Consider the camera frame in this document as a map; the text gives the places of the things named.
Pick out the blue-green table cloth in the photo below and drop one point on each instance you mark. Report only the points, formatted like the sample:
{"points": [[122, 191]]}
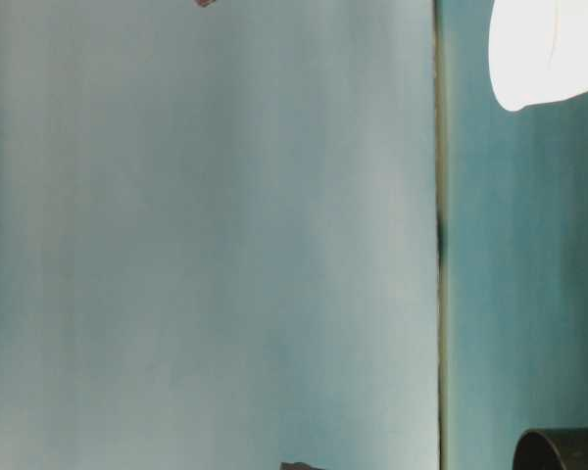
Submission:
{"points": [[519, 269]]}

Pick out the pale blue-green backdrop cloth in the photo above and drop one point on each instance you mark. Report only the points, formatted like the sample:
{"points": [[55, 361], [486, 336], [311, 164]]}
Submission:
{"points": [[201, 245]]}

